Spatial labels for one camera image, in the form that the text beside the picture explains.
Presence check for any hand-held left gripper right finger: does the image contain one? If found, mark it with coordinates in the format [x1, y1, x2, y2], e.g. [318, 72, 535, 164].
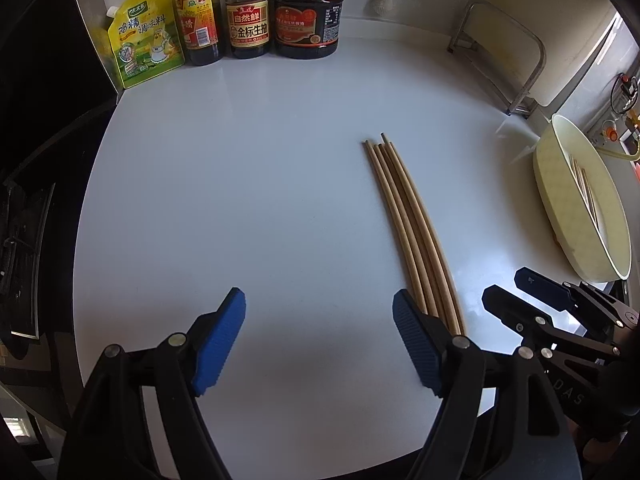
[392, 289, 583, 480]

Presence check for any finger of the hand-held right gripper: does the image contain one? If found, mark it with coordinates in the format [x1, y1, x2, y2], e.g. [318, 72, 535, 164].
[481, 284, 622, 359]
[514, 266, 627, 322]

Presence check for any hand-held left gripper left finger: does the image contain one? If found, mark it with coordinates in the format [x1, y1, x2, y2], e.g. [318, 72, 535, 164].
[72, 287, 247, 480]

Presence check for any cream round bowl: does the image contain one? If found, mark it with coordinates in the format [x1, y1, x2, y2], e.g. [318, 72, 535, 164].
[531, 113, 632, 282]

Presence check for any pile of wooden chopsticks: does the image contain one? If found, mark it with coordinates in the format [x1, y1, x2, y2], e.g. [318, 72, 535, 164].
[569, 154, 603, 228]

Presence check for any person's right hand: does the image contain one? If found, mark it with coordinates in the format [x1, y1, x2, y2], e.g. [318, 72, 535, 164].
[575, 427, 608, 461]

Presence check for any gas valve with pipe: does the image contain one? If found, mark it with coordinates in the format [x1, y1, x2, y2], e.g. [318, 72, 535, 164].
[609, 72, 640, 161]

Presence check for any black gas stove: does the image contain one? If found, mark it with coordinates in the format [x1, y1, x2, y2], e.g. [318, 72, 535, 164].
[0, 175, 57, 343]

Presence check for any metal board rack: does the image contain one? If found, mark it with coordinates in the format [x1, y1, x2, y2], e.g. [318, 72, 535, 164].
[446, 0, 547, 119]

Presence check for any white cutting board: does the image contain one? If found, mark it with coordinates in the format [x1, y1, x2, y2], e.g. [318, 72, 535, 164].
[469, 0, 622, 109]

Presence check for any yellow seasoning pouch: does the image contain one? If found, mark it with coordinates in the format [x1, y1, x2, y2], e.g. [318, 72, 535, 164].
[91, 0, 187, 90]

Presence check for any small yellow-capped vinegar bottle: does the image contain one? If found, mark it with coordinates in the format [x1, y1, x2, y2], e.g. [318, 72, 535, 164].
[173, 0, 224, 67]

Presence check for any yellow-capped soy sauce bottle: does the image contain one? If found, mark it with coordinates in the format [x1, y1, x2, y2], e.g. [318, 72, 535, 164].
[224, 0, 274, 60]

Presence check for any large red-capped soy sauce jug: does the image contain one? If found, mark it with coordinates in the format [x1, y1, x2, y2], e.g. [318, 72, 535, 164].
[272, 0, 346, 60]

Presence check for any yellow gas hose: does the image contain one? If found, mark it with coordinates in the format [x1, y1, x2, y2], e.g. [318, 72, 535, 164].
[599, 141, 640, 165]

